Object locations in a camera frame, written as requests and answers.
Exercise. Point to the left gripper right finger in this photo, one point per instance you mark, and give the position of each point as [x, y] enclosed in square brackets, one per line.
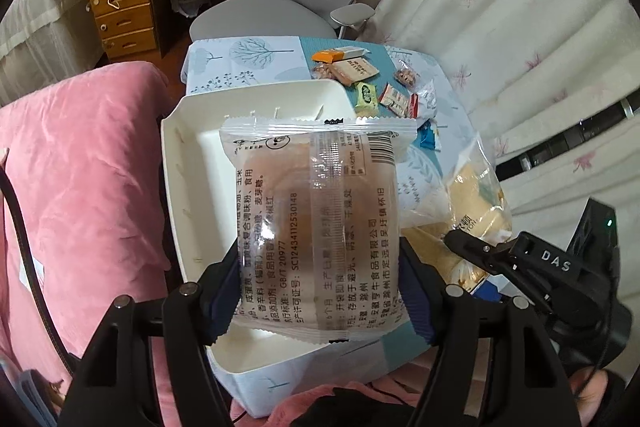
[494, 363]

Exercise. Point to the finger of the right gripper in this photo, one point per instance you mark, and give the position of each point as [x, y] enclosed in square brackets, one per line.
[464, 244]

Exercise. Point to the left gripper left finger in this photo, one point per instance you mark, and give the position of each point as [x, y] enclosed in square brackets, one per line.
[114, 383]

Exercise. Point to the clear bag yellow pastries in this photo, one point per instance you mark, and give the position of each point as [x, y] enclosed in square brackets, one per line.
[470, 199]

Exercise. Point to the clear round cake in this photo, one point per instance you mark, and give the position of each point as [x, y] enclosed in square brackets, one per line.
[317, 214]

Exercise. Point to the red white snack packet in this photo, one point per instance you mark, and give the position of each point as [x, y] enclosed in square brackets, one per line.
[395, 101]

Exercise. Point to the green small snack packet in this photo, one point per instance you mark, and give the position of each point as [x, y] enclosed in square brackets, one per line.
[367, 100]

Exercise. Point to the beige soda cracker packet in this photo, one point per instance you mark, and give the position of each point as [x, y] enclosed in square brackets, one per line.
[354, 70]

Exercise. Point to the white printed snack bag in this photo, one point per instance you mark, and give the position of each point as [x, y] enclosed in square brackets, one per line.
[423, 100]

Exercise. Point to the person's right hand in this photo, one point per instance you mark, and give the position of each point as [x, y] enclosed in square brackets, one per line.
[594, 389]

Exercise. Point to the blue small packet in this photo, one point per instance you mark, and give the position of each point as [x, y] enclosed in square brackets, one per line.
[428, 137]

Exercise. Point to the leaf print tablecloth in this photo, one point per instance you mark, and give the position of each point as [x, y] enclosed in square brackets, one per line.
[225, 63]

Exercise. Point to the clear nut snack bag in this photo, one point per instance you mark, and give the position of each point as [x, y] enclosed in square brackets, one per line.
[406, 76]

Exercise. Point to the white square tray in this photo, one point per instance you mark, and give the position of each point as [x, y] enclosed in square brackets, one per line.
[257, 368]

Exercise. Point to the peanut candy bag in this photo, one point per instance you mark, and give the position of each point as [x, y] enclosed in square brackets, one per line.
[322, 71]

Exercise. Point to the orange snack packet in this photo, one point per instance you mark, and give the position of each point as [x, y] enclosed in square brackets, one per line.
[328, 56]

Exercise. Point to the pink cushion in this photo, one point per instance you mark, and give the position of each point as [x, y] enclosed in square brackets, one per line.
[84, 159]

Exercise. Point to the floral cream curtain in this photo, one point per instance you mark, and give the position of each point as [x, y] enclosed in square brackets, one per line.
[552, 85]

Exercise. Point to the lace covered cabinet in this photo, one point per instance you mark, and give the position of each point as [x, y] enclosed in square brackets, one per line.
[43, 42]

